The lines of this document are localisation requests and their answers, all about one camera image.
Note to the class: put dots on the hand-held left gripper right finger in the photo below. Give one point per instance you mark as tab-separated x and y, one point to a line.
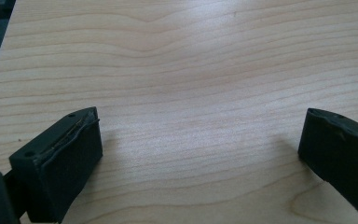
338	152

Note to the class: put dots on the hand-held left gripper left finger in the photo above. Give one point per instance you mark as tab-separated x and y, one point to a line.
59	161

